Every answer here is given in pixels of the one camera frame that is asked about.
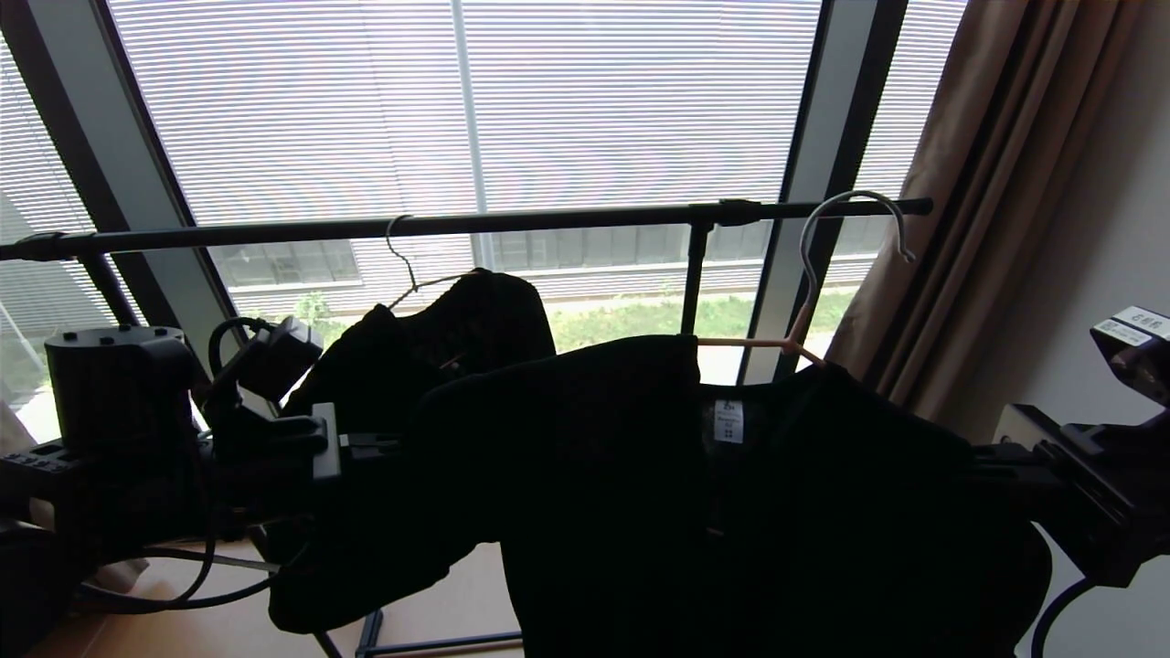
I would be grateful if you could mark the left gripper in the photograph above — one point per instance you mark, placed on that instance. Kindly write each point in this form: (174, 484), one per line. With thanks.
(265, 466)

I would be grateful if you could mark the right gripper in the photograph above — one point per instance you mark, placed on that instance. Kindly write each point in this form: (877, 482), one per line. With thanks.
(1106, 493)

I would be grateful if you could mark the black shorts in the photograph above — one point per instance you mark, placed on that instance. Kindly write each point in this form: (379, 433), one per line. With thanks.
(494, 311)

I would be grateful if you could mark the pink clothes hanger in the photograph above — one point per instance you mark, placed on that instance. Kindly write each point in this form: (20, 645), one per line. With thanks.
(809, 274)
(403, 265)

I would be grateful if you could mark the black garment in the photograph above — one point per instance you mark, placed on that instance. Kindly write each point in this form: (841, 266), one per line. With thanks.
(686, 512)

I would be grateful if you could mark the black clothes rack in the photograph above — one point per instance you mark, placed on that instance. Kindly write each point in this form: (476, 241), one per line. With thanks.
(548, 219)

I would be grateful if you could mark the brown curtain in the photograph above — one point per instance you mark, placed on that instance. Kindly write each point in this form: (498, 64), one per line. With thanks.
(987, 183)
(119, 576)

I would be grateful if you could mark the window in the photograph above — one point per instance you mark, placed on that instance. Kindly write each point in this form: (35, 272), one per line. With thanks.
(823, 137)

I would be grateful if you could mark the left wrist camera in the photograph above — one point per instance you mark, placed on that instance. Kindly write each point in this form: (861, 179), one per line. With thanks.
(274, 356)

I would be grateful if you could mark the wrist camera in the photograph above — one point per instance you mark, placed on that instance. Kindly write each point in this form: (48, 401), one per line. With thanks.
(274, 356)
(1138, 352)

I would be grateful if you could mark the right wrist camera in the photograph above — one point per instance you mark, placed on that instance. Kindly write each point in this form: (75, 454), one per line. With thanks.
(1138, 352)

